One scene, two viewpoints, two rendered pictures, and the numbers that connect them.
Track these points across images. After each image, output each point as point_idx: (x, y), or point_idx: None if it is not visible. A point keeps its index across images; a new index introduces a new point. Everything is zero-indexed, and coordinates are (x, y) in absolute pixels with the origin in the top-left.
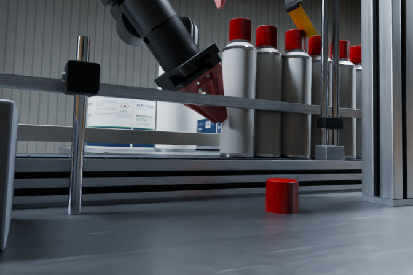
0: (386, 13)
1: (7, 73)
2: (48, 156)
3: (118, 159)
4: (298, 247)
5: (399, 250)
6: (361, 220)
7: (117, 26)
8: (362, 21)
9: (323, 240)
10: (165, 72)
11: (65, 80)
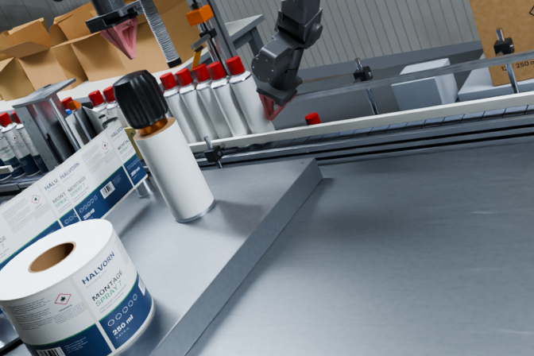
0: (233, 47)
1: (380, 78)
2: None
3: (347, 119)
4: (359, 102)
5: (344, 99)
6: None
7: (277, 67)
8: (225, 52)
9: (349, 104)
10: (292, 87)
11: (371, 74)
